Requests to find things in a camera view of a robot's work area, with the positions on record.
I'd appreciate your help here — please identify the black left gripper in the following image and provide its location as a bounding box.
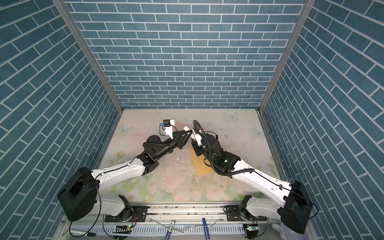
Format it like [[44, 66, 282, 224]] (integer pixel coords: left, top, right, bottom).
[[153, 129, 192, 161]]

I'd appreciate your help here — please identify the brown paper envelope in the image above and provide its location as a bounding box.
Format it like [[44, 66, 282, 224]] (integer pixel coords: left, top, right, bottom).
[[189, 146, 214, 177]]

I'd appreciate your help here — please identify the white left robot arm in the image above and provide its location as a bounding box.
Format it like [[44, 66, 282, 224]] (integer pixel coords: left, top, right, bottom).
[[58, 129, 202, 222]]

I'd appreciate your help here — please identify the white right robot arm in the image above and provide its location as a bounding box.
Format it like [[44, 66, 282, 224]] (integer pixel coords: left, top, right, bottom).
[[192, 134, 315, 234]]

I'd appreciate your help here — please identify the blue marker pen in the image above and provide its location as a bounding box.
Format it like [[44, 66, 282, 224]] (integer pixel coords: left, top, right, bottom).
[[202, 218, 211, 240]]

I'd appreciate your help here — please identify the white-blue marker pen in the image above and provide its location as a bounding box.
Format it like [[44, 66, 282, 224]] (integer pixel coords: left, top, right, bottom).
[[164, 221, 175, 240]]

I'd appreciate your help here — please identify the white plastic cup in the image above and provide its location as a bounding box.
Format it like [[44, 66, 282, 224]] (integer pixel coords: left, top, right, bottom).
[[279, 224, 311, 240]]

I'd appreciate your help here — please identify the black marker pen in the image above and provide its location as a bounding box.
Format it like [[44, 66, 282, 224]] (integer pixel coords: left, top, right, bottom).
[[67, 230, 96, 238]]

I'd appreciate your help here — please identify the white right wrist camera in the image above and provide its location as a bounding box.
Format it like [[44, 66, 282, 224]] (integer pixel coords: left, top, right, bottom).
[[191, 130, 202, 147]]

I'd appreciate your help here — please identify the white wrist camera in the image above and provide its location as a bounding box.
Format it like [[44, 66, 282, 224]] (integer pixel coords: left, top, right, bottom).
[[191, 130, 202, 147], [160, 119, 175, 139]]

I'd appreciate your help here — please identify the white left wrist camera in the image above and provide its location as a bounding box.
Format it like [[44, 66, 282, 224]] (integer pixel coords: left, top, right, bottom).
[[160, 119, 175, 139]]

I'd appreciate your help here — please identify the black corrugated cable hose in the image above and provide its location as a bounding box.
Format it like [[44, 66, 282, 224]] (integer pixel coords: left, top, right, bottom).
[[192, 119, 256, 177]]

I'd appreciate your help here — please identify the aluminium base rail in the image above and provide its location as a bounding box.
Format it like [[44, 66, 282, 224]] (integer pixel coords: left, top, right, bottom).
[[59, 201, 301, 240]]

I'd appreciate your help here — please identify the aluminium right corner post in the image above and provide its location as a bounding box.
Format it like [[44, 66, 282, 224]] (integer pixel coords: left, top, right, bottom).
[[259, 0, 316, 114]]

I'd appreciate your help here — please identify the aluminium corner post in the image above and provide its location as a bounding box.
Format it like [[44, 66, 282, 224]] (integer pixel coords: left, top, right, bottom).
[[259, 0, 316, 114], [52, 0, 124, 114]]

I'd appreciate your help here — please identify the aluminium left corner post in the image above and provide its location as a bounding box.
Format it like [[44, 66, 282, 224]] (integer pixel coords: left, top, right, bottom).
[[52, 0, 124, 114]]

